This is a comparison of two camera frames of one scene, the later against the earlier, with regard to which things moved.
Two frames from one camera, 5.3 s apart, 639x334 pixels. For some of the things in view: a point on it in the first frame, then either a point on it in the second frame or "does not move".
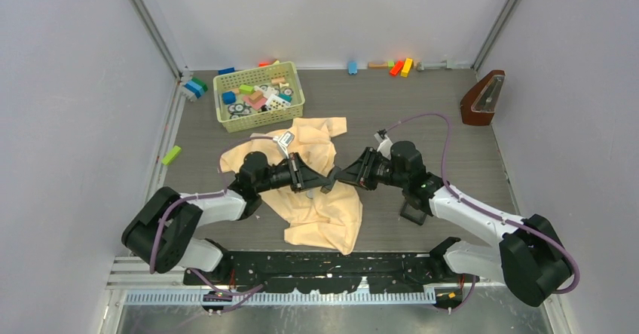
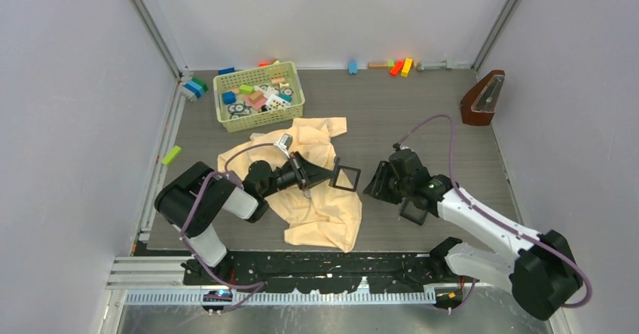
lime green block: (172, 154) does not move
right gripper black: (352, 174) to (377, 187)
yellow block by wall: (406, 68) does not move
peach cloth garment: (331, 219) does not move
